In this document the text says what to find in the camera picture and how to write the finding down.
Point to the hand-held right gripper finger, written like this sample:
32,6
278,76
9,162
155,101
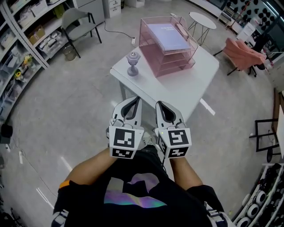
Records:
159,115
177,115

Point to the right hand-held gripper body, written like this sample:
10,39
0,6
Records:
178,139

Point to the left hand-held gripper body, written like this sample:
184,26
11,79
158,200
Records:
124,139

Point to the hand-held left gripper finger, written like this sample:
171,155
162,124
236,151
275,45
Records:
117,108
138,117

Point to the pink wire tray organizer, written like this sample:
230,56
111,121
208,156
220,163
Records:
175,64

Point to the purple spiral notebook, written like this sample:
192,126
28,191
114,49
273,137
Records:
168,36

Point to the person's right forearm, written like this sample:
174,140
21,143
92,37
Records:
186,173

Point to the person's left forearm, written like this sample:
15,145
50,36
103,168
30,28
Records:
91,166

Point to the person's grey shoe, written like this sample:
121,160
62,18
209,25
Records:
148,138

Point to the person's black printed shirt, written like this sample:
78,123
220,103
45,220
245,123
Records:
88,210

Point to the pink case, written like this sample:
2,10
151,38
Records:
182,30

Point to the orange fabric chair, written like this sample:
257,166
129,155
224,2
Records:
241,54

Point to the grey chair with black legs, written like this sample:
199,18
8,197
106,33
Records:
75,26

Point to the black round stand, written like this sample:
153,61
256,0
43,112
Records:
269,155

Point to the round white side table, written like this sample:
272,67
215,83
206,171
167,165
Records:
202,21

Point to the white round device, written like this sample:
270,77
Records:
243,222
253,210
260,197

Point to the white drawer cabinet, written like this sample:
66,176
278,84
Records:
115,9

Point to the white desk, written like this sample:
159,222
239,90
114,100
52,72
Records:
280,130

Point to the yellow flower bunch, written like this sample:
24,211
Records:
27,60

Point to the white cluttered side shelf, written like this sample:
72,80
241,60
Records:
270,184

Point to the white floor power strip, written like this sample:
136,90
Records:
21,157

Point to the sunflower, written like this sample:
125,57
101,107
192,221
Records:
18,75

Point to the cardboard box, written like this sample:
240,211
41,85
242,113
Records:
36,35

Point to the black office chair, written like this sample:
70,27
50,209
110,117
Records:
260,44

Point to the black box device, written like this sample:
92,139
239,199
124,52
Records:
6,133

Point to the white shelving unit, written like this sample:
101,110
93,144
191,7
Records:
28,28

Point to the black metal frame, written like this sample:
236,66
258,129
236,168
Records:
257,137

